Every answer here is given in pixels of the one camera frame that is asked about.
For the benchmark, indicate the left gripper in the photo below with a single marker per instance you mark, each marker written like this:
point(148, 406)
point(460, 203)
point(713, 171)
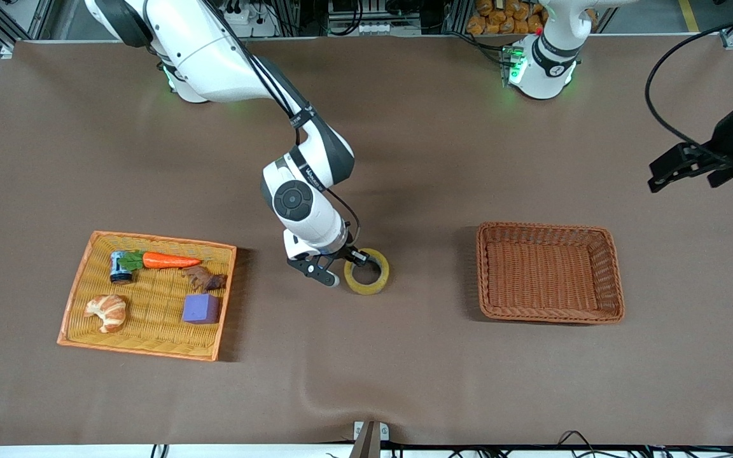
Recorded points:
point(720, 150)

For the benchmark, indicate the yellow packing tape roll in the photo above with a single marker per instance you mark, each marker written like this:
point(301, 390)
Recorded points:
point(379, 283)

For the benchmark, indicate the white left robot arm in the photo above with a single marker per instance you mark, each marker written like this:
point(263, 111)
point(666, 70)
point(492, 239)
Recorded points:
point(541, 63)

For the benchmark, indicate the pile of brown bread rolls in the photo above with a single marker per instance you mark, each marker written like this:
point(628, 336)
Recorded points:
point(500, 19)

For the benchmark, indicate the orange toy carrot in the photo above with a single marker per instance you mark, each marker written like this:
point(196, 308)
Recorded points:
point(169, 260)

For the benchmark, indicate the purple foam cube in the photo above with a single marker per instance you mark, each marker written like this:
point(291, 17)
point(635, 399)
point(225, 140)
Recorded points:
point(200, 309)

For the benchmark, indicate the yellow woven basket orange rim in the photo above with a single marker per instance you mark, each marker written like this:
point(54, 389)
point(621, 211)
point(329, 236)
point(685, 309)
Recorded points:
point(150, 299)

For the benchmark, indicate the small can black lid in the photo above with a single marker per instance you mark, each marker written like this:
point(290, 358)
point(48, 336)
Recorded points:
point(121, 267)

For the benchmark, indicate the brown toy lion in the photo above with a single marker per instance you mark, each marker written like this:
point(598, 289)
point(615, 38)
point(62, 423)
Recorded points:
point(201, 278)

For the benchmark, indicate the white empty power strip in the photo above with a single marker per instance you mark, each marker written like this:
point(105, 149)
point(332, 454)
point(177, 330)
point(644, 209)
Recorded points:
point(385, 28)

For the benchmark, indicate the brown tablecloth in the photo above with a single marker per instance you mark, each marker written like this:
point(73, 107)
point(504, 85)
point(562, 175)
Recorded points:
point(404, 381)

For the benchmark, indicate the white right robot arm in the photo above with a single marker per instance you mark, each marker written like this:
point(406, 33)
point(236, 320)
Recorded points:
point(214, 57)

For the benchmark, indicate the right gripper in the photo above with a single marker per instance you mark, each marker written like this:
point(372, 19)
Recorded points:
point(342, 252)

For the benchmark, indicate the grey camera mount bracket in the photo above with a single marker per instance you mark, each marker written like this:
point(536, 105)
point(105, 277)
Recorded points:
point(369, 439)

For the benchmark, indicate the brown woven basket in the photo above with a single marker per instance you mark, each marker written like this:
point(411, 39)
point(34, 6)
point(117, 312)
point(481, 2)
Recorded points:
point(532, 273)

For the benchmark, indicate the white power strip with plugs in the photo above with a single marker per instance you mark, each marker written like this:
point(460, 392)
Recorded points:
point(255, 22)

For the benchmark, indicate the toy croissant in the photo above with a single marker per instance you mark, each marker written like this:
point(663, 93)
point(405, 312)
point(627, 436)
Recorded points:
point(109, 312)

